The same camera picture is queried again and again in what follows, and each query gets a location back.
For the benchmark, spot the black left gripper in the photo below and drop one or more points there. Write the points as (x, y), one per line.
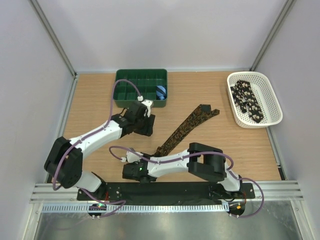
(147, 130)

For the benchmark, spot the black tie with gold keys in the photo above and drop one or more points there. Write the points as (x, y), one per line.
(199, 115)

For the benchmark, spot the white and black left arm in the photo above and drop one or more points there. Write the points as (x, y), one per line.
(65, 159)

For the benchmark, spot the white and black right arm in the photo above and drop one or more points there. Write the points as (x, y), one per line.
(203, 161)

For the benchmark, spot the rolled blue striped tie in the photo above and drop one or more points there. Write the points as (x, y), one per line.
(161, 92)

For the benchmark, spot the green divided organizer tray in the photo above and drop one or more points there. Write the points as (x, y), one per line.
(135, 82)

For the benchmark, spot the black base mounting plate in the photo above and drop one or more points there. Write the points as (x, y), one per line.
(172, 193)

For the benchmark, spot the black tie with white pattern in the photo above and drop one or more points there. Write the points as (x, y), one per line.
(246, 100)

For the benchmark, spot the white perforated plastic basket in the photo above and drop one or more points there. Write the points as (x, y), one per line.
(265, 95)

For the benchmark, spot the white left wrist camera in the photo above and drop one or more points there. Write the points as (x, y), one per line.
(148, 103)

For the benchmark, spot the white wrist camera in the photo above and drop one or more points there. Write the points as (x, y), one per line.
(131, 156)
(148, 103)

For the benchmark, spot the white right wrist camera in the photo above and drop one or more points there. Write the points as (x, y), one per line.
(131, 156)

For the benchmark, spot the white slotted cable duct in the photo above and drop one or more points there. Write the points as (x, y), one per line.
(99, 208)

